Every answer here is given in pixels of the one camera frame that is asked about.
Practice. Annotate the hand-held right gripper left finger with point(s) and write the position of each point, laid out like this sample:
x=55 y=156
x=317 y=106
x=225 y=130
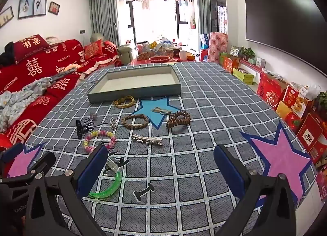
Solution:
x=93 y=169

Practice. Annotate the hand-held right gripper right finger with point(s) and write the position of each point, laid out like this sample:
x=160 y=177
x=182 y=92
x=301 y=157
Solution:
x=228 y=172

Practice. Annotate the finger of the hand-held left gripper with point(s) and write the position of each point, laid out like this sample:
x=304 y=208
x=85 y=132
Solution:
x=12 y=152
x=43 y=163

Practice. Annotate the green translucent bangle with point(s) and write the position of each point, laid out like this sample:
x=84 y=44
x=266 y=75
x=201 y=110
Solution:
x=109 y=190

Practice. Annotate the black claw hair clip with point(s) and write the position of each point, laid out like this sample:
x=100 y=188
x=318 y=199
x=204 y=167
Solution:
x=79 y=128

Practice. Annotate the small rhinestone hair clip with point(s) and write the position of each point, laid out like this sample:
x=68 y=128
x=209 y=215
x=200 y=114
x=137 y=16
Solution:
x=92 y=116

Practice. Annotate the long silver hair clip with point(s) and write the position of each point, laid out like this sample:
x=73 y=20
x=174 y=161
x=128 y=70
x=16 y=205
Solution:
x=147 y=140

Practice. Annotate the wooden rabbit hair clip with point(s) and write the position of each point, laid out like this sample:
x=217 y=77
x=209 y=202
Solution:
x=159 y=110

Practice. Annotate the grey-green jewelry tray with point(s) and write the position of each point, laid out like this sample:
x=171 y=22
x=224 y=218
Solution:
x=138 y=90

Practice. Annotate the grey checked star cloth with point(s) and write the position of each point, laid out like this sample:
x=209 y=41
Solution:
x=178 y=174

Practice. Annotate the silver teardrop hair clip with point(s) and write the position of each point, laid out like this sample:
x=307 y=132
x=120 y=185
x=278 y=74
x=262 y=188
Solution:
x=113 y=123

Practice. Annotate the grey patterned cloth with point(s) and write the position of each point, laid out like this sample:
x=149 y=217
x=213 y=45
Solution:
x=15 y=100

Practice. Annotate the red covered sofa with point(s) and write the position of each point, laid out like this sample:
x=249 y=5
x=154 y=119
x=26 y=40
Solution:
x=33 y=72

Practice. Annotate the row of gift boxes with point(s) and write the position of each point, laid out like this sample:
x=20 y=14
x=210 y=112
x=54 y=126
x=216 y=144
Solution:
x=270 y=95

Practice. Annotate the black cloth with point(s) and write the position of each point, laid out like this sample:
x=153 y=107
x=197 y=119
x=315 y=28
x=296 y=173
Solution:
x=7 y=55

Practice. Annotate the long red pillow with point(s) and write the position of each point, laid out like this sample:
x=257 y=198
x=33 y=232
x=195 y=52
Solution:
x=32 y=44

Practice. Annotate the white plastic bag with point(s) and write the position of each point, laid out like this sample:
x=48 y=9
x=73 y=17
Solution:
x=310 y=92

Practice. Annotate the round red table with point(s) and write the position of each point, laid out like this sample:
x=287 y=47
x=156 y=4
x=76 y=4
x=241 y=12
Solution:
x=143 y=62

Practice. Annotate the white plush item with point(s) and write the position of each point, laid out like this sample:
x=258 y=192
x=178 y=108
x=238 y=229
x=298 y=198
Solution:
x=53 y=40

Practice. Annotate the beige armchair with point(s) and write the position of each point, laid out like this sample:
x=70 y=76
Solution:
x=125 y=54

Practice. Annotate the red embroidered cushion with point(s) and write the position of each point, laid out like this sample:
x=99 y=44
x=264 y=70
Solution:
x=93 y=49

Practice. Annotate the red plastic stool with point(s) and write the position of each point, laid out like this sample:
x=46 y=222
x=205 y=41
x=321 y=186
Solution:
x=203 y=54

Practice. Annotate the orange bowl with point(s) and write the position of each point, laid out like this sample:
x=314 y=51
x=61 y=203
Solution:
x=191 y=58

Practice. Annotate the green potted plant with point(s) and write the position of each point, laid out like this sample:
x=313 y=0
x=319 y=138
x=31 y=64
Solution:
x=247 y=52

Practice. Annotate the red white patterned box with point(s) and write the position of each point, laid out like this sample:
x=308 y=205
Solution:
x=217 y=48

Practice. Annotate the white cup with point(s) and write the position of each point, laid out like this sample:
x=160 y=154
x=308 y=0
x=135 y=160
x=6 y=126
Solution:
x=183 y=54

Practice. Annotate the red plastic basket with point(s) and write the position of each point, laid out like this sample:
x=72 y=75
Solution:
x=159 y=59

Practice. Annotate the blue white carton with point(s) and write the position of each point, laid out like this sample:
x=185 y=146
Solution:
x=204 y=40

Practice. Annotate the pile of snack packets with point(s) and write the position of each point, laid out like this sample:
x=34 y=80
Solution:
x=155 y=49

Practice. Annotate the grey curtain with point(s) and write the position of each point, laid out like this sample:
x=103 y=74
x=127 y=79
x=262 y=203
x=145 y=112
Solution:
x=203 y=18
x=102 y=18

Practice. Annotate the dark tall cabinet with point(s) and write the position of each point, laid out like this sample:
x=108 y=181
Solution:
x=218 y=3

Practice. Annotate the dark wide photo frame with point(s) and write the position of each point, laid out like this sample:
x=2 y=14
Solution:
x=6 y=17

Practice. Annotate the double photo frame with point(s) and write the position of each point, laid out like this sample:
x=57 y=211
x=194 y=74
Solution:
x=32 y=7

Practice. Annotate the small red photo frame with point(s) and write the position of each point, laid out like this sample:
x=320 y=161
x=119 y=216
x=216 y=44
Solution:
x=54 y=8

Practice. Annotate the black wall television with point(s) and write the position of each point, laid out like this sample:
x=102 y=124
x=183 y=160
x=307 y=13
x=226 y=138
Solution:
x=281 y=21

